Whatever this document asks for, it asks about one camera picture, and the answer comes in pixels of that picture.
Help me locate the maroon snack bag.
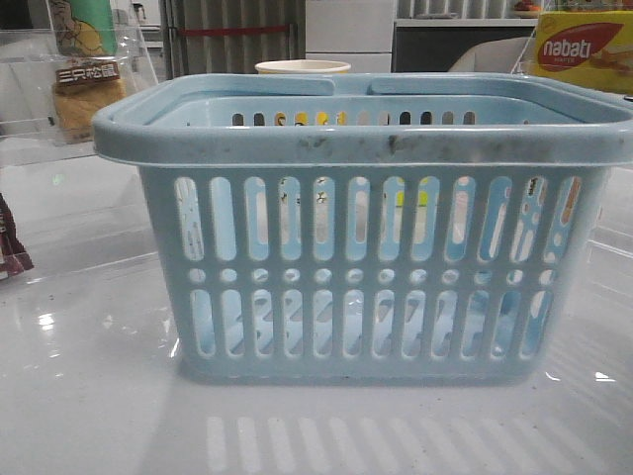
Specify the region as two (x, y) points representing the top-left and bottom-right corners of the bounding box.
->
(1, 197), (34, 280)

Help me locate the yellow popcorn paper cup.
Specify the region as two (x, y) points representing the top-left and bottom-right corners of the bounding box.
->
(255, 59), (351, 74)

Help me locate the clear acrylic display shelf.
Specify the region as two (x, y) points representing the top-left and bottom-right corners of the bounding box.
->
(1, 1), (157, 166)

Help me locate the packaged bread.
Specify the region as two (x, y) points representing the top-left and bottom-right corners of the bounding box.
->
(51, 58), (127, 143)

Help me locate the yellow nabati wafer box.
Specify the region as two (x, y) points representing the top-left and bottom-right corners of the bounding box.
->
(527, 10), (632, 95)

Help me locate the light blue plastic basket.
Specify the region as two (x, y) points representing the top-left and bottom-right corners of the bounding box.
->
(93, 73), (632, 383)

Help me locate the white cabinet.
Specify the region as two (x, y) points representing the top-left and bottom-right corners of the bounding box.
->
(305, 1), (397, 72)

